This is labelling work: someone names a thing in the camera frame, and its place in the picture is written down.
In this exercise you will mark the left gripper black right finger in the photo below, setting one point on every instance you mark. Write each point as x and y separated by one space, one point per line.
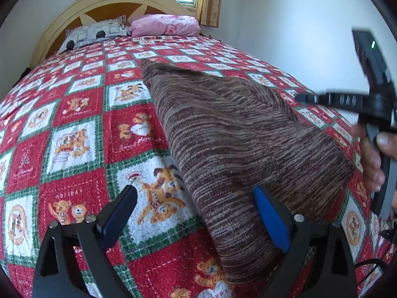
332 273

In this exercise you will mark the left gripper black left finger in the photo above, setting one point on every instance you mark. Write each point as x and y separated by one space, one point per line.
57 273

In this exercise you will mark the brown striped knit sweater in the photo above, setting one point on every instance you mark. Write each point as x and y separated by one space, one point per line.
228 135

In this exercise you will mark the person's right hand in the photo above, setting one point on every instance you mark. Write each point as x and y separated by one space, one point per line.
371 161

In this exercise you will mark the red patchwork teddy bedspread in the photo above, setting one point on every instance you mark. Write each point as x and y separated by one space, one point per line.
81 126

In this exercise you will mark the pink pillow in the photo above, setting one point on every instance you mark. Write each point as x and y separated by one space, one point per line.
164 25

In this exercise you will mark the grey white patterned pillow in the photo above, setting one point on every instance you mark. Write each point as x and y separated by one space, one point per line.
93 33

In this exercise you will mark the cream wooden headboard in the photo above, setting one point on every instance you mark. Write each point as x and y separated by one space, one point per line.
86 12

